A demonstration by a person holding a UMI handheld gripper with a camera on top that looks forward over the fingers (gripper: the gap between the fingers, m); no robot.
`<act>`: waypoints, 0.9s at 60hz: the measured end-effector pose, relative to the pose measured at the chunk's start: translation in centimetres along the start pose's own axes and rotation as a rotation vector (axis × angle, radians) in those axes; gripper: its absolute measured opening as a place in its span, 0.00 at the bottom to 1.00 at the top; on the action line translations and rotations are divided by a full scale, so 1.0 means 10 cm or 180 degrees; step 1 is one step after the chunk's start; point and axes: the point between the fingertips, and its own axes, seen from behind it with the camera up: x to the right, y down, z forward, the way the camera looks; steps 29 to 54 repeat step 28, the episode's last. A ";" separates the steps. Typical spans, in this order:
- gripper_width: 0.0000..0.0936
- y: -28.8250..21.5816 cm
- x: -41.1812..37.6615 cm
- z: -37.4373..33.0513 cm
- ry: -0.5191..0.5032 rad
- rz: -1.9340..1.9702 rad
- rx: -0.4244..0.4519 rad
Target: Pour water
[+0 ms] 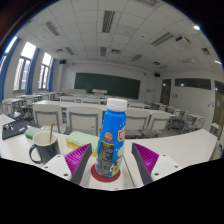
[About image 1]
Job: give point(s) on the group of white classroom chairs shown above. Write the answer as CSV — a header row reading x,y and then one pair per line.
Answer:
x,y
85,120

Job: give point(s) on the group of ceiling lights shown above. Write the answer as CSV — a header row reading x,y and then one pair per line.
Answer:
x,y
107,21

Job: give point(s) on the group of white classroom desks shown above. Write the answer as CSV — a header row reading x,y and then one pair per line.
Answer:
x,y
66,104

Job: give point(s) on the dark green chalkboard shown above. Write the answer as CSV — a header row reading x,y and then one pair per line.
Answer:
x,y
106,85

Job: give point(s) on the dark classroom door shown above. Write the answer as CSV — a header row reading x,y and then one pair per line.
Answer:
x,y
219,105
165,92

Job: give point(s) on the navy mug with white inside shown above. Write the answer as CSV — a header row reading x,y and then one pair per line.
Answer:
x,y
46,150

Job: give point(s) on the wooden stir stick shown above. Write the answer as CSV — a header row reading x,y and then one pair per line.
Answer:
x,y
51,131

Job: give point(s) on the yellow and green sponge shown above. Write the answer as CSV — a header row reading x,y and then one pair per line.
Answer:
x,y
81,140

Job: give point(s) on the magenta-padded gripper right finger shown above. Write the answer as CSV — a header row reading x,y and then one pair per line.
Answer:
x,y
165,166

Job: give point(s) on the bunch of keys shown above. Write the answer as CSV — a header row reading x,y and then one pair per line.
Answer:
x,y
9,127

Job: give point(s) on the black wall speaker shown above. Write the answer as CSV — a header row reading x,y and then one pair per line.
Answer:
x,y
63,61
157,74

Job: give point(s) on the blue curtain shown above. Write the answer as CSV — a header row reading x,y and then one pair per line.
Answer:
x,y
32,71
51,75
8,66

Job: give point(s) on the flat round red coaster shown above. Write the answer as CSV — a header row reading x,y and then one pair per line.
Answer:
x,y
95,176

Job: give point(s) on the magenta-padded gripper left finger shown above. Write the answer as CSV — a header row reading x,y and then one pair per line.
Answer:
x,y
60,166

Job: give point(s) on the white lectern desk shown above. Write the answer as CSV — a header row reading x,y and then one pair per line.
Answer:
x,y
99,91

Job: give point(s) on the dark wide wall window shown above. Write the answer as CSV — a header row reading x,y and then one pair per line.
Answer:
x,y
193,83

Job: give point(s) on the white ceiling projector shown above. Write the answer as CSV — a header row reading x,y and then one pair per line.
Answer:
x,y
183,41

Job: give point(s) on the tall classroom window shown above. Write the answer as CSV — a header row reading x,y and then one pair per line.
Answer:
x,y
7,50
22,70
44,71

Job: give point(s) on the blue white-capped drink bottle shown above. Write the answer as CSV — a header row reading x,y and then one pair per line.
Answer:
x,y
111,140

